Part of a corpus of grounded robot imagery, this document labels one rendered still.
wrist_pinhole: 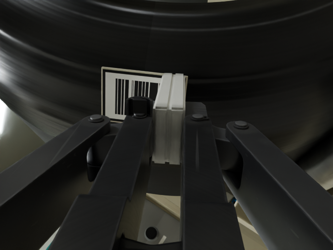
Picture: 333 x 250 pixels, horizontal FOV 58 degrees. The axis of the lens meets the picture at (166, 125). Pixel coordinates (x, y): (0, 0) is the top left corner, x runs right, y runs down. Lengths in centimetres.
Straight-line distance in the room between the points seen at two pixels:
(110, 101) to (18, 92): 8
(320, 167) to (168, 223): 59
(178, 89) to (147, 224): 73
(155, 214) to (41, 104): 67
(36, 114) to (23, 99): 2
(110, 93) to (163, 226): 69
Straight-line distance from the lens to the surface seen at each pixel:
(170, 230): 87
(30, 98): 26
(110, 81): 22
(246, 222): 54
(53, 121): 27
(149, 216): 88
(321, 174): 35
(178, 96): 15
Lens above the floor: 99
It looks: 14 degrees up
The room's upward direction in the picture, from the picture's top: 59 degrees counter-clockwise
